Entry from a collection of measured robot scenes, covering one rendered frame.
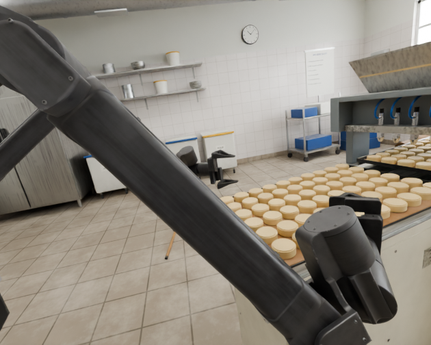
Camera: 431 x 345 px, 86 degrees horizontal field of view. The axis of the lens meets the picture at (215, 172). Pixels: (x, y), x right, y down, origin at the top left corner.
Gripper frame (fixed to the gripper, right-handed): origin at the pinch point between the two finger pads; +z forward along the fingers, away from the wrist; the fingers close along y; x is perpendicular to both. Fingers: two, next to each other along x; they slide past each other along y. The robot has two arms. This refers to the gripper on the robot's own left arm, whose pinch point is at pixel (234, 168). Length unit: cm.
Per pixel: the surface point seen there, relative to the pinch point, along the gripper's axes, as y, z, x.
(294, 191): 7.1, 21.4, 3.3
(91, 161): 33, -306, -169
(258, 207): 6.8, 13.0, 17.7
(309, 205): 6.6, 26.6, 15.0
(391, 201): 6.4, 46.0, 10.5
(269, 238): 7.3, 18.9, 32.2
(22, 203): 75, -375, -92
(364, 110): -13, 47, -47
